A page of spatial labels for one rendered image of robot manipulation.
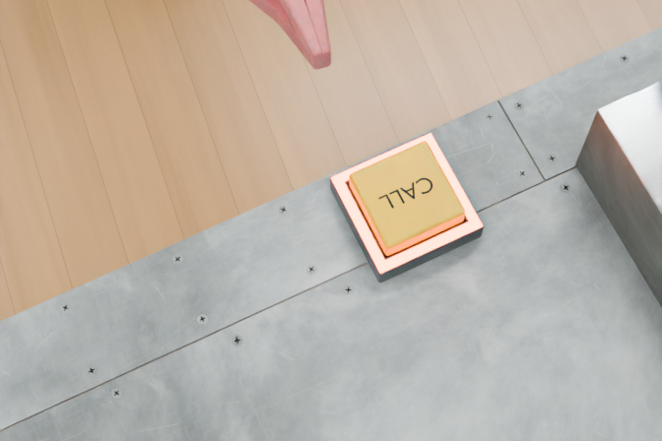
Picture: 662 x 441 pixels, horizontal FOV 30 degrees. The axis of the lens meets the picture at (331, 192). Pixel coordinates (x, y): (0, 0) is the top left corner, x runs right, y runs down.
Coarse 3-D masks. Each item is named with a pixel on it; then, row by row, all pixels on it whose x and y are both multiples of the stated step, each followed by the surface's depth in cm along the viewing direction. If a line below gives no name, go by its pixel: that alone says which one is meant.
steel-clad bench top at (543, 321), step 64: (640, 64) 91; (448, 128) 89; (512, 128) 89; (576, 128) 89; (320, 192) 88; (512, 192) 87; (576, 192) 87; (192, 256) 86; (256, 256) 86; (320, 256) 86; (448, 256) 86; (512, 256) 86; (576, 256) 85; (64, 320) 85; (128, 320) 85; (192, 320) 84; (256, 320) 84; (320, 320) 84; (384, 320) 84; (448, 320) 84; (512, 320) 84; (576, 320) 84; (640, 320) 84; (0, 384) 83; (64, 384) 83; (128, 384) 83; (192, 384) 83; (256, 384) 83; (320, 384) 82; (384, 384) 82; (448, 384) 82; (512, 384) 82; (576, 384) 82; (640, 384) 82
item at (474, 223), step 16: (416, 144) 87; (432, 144) 87; (368, 160) 86; (336, 176) 86; (448, 176) 86; (352, 208) 85; (464, 208) 85; (464, 224) 84; (480, 224) 84; (368, 240) 84; (432, 240) 84; (448, 240) 84; (400, 256) 84; (416, 256) 84
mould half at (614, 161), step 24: (648, 96) 80; (600, 120) 80; (624, 120) 79; (648, 120) 79; (600, 144) 82; (624, 144) 79; (648, 144) 79; (600, 168) 84; (624, 168) 80; (648, 168) 78; (600, 192) 86; (624, 192) 81; (648, 192) 78; (624, 216) 83; (648, 216) 79; (624, 240) 85; (648, 240) 81; (648, 264) 83
